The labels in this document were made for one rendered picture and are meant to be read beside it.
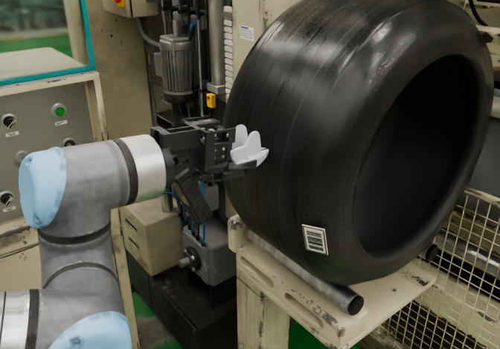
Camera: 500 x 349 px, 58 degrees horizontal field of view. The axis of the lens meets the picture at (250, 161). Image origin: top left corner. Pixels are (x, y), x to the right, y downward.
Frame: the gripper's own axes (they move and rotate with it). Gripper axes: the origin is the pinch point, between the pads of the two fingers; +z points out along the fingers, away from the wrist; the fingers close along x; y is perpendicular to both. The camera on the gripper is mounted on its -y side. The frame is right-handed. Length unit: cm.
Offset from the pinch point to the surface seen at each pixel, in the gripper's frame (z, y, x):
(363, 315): 23.2, -36.6, -11.6
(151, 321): 30, -122, 96
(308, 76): 5.7, 13.8, -3.0
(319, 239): 4.6, -11.9, -11.5
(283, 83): 4.5, 11.7, 1.3
